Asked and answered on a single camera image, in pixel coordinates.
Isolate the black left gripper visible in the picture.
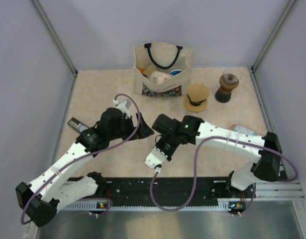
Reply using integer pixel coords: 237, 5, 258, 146
108, 113, 153, 141

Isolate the wooden dripper stand disc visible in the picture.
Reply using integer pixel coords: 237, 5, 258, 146
183, 96, 208, 113

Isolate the brown paper coffee filter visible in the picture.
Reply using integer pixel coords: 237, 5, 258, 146
187, 83, 210, 102

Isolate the clear glass cone dripper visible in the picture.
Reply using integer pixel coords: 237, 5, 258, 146
222, 67, 242, 85

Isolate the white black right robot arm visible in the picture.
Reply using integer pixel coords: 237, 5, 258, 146
145, 114, 282, 197

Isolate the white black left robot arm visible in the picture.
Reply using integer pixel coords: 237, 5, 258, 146
15, 108, 154, 227

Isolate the beige canvas tote bag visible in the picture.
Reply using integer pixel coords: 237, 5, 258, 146
133, 42, 195, 97

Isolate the dark rectangular box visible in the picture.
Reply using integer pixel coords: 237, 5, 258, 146
68, 117, 89, 134

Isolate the clear pink lotion bottle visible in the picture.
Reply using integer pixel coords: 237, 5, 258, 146
230, 124, 262, 135

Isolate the dark flask with red cap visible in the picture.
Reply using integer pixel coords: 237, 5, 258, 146
215, 88, 232, 103

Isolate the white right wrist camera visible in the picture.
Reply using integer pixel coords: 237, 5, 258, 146
144, 147, 167, 169

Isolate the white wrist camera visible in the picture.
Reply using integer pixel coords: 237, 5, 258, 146
113, 99, 132, 118
144, 147, 167, 169

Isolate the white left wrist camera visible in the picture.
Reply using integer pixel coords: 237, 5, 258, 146
113, 99, 132, 118

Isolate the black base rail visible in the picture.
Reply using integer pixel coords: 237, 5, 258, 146
93, 177, 255, 206

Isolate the grey slotted cable duct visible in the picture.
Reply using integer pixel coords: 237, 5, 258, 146
63, 200, 246, 212

